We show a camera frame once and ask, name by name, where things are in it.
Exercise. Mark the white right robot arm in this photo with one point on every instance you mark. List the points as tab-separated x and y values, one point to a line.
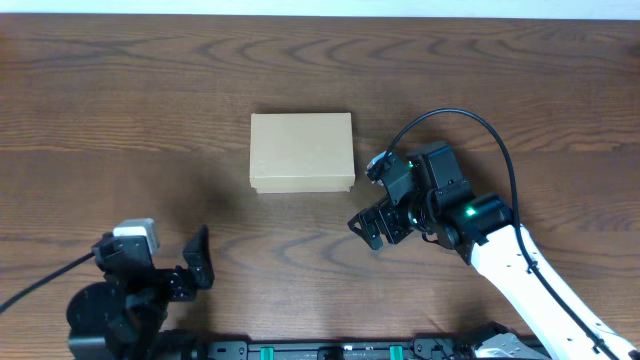
427	193

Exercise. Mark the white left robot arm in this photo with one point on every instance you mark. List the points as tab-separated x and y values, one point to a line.
121	317

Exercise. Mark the brown cardboard box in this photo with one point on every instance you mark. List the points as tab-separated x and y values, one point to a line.
301	152

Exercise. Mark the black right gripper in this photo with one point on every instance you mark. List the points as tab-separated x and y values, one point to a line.
392	220

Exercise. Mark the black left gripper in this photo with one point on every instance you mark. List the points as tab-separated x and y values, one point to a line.
163	280

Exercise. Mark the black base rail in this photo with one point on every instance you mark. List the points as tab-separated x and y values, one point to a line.
489	341

